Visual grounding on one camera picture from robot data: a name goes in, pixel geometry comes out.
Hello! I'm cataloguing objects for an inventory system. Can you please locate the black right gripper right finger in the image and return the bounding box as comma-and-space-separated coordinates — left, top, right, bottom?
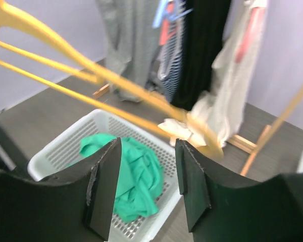
175, 140, 303, 241

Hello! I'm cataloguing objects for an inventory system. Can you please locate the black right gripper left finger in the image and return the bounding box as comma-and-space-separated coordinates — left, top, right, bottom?
0, 138, 122, 241

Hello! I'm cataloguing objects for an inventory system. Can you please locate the green tank top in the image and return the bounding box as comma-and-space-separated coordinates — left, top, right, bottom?
65, 133, 164, 222

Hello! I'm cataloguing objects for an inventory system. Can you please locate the grey tank top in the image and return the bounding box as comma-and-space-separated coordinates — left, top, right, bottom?
96, 0, 160, 88

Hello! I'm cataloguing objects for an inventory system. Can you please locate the yellow plastic hanger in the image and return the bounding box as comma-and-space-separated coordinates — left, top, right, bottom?
0, 1, 224, 160

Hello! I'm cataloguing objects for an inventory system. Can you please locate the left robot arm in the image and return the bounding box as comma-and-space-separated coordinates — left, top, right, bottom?
0, 126, 29, 177

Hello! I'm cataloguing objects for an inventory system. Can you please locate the white tank top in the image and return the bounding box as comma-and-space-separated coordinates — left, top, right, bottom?
158, 0, 268, 149

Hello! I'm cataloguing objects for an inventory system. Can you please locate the pink hanger with white top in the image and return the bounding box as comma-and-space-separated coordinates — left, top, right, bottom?
235, 7, 265, 63

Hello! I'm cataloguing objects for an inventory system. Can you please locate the blue striped tank top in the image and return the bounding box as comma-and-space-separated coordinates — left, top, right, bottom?
145, 1, 188, 102

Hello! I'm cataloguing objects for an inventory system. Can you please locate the pink hanger with striped top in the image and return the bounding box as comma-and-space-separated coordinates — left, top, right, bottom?
159, 1, 176, 46

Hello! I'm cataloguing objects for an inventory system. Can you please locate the black tank top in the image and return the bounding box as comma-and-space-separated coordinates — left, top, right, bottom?
170, 0, 231, 111

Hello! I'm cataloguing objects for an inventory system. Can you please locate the light blue hanger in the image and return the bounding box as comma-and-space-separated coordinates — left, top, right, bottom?
152, 0, 193, 29

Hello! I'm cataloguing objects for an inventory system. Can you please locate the white plastic laundry basket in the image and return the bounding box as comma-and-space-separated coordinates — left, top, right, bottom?
27, 109, 181, 241

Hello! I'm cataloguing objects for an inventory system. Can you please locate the wooden clothes rack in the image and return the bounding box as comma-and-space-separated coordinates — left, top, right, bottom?
92, 73, 303, 176

